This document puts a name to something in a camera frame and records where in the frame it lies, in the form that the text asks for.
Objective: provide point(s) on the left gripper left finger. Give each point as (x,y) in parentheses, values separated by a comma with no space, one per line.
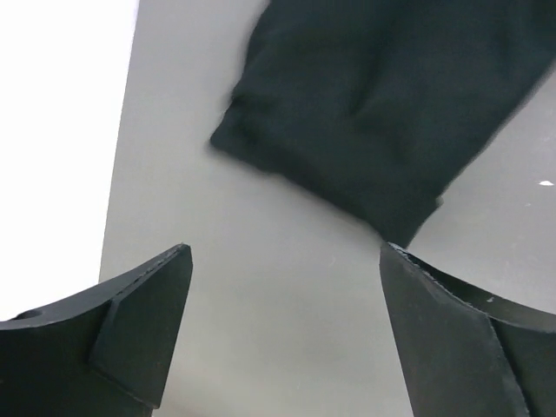
(105,351)

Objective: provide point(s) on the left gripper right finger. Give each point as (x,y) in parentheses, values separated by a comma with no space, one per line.
(465,352)

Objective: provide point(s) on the black t shirt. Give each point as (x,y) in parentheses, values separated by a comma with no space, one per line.
(377,106)

